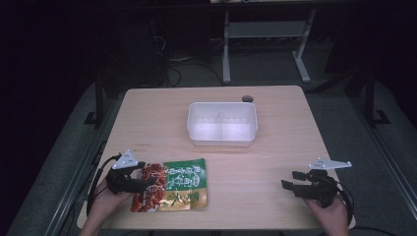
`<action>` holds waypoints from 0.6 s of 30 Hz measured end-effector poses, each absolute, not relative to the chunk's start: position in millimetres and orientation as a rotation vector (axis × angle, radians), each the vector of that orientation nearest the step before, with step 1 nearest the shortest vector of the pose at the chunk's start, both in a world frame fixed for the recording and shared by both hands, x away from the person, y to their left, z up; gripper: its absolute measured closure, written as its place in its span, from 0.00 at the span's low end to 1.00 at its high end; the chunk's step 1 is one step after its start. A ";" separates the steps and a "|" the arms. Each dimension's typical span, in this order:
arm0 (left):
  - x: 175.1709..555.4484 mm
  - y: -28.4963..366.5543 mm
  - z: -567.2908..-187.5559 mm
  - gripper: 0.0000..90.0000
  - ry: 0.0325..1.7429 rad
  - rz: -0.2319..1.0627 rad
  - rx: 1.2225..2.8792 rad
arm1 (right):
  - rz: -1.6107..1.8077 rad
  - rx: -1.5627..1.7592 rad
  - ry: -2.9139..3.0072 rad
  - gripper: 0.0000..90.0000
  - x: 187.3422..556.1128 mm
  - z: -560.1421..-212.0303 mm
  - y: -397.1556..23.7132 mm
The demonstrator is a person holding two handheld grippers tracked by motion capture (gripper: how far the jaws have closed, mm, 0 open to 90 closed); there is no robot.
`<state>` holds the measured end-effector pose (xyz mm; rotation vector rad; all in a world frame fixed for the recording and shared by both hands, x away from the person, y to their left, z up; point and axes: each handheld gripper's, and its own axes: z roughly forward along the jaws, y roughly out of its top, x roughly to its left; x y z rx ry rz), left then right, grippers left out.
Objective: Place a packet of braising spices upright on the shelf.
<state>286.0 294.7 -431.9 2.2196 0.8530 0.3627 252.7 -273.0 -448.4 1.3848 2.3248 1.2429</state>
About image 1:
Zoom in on person's right hand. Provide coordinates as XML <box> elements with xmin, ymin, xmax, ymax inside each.
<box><xmin>303</xmin><ymin>192</ymin><xmax>350</xmax><ymax>234</ymax></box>

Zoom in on white metal desk frame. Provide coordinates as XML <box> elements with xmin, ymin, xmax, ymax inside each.
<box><xmin>221</xmin><ymin>9</ymin><xmax>318</xmax><ymax>85</ymax></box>

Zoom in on person's left hand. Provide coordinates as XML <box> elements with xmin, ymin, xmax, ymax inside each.
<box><xmin>87</xmin><ymin>170</ymin><xmax>145</xmax><ymax>231</ymax></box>

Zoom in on black floor cables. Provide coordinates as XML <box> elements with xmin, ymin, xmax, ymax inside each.
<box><xmin>149</xmin><ymin>16</ymin><xmax>227</xmax><ymax>89</ymax></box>

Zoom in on black metal stand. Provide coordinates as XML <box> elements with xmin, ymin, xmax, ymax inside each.
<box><xmin>362</xmin><ymin>67</ymin><xmax>391</xmax><ymax>129</ymax></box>
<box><xmin>83</xmin><ymin>73</ymin><xmax>106</xmax><ymax>130</ymax></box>

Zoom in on green and red snack packet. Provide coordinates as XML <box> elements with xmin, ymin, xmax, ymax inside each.
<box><xmin>130</xmin><ymin>157</ymin><xmax>209</xmax><ymax>213</ymax></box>

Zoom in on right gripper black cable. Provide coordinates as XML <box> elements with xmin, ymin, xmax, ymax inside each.
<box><xmin>333</xmin><ymin>179</ymin><xmax>356</xmax><ymax>227</ymax></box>

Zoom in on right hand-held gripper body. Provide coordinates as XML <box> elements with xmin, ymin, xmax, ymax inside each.
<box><xmin>293</xmin><ymin>157</ymin><xmax>353</xmax><ymax>208</ymax></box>

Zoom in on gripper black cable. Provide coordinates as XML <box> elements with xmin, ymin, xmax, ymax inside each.
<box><xmin>86</xmin><ymin>154</ymin><xmax>122</xmax><ymax>217</ymax></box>
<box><xmin>333</xmin><ymin>179</ymin><xmax>356</xmax><ymax>227</ymax></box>

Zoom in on white plastic divided bin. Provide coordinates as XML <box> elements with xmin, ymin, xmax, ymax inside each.
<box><xmin>186</xmin><ymin>101</ymin><xmax>259</xmax><ymax>148</ymax></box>

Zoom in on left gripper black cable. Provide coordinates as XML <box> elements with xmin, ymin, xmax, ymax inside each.
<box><xmin>86</xmin><ymin>154</ymin><xmax>122</xmax><ymax>217</ymax></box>

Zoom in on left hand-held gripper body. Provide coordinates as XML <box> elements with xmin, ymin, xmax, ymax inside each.
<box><xmin>105</xmin><ymin>148</ymin><xmax>148</xmax><ymax>196</ymax></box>

